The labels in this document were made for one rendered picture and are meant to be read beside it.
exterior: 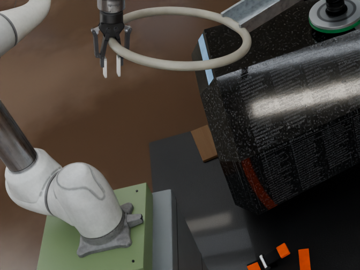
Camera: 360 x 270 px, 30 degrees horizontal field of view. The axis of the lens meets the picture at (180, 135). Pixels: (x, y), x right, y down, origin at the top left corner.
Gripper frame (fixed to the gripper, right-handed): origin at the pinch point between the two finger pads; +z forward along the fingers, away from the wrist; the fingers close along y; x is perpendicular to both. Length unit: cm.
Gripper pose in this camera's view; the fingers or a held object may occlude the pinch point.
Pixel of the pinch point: (111, 66)
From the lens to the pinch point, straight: 227.4
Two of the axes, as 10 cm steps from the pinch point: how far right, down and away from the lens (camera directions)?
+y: 9.6, -1.1, 2.7
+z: -0.5, 8.5, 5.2
